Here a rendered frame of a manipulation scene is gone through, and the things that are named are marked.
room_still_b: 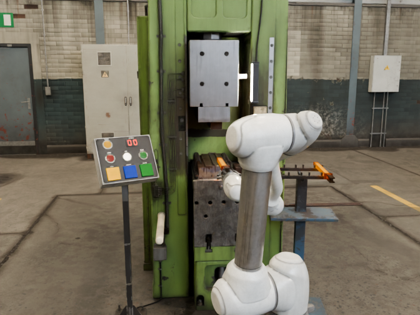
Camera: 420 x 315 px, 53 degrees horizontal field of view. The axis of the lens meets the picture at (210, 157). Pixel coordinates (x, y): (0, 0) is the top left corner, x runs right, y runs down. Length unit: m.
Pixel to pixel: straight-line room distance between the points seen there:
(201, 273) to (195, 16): 1.65
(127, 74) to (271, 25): 5.35
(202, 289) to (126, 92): 5.54
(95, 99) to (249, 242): 6.75
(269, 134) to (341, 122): 8.18
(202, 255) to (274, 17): 1.60
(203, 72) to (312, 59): 6.67
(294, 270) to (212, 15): 1.72
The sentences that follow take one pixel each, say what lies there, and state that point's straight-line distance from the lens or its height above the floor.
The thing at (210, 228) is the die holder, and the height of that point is 0.59.
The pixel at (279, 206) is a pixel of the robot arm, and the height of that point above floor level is 0.97.
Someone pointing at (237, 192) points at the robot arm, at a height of 1.06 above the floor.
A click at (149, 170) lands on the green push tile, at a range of 2.50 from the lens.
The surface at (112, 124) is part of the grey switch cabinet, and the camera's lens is 8.00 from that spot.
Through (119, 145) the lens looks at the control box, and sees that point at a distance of 2.51.
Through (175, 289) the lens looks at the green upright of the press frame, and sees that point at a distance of 3.11.
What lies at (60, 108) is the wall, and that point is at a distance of 8.78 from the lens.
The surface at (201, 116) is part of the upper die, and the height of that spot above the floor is 1.31.
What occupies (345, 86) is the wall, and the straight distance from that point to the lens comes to 9.44.
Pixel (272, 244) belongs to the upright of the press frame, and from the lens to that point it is 3.06.
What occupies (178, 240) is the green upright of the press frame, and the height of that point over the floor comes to 0.43.
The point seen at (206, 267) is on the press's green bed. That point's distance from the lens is 2.88.
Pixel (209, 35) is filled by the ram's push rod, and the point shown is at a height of 1.81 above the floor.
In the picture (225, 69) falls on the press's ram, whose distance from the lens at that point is 2.61.
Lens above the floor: 1.56
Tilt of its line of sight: 11 degrees down
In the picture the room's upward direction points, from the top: straight up
